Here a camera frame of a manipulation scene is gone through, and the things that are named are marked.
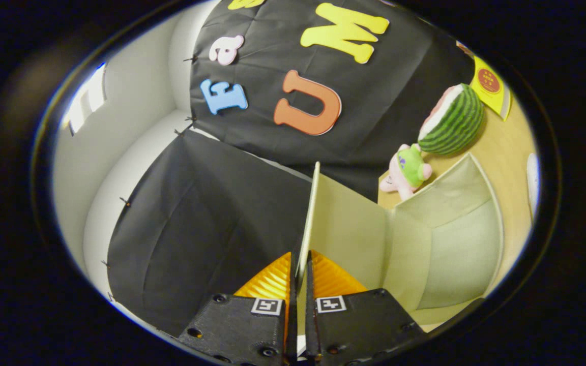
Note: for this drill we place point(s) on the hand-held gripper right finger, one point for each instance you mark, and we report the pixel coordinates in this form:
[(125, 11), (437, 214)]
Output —
[(359, 320)]

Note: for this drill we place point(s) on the pink and green plush toy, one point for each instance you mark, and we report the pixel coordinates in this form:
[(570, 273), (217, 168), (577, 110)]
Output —
[(410, 170)]

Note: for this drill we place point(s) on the watermelon slice plush toy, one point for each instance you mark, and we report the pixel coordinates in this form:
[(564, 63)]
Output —
[(456, 122)]

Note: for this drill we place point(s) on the long ceiling light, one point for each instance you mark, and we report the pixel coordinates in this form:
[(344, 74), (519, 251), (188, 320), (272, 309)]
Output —
[(87, 99)]

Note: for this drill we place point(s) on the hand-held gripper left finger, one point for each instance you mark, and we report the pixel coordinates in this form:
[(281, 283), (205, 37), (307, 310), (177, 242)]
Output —
[(242, 325)]

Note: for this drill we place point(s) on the yellow book with red circle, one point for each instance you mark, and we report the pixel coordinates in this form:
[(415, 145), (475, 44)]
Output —
[(491, 86)]

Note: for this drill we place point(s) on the white shoe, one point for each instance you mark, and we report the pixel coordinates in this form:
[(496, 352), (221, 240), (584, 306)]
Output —
[(532, 183)]

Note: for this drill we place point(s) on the beige fabric storage box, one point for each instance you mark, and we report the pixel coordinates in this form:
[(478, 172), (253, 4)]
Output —
[(425, 244)]

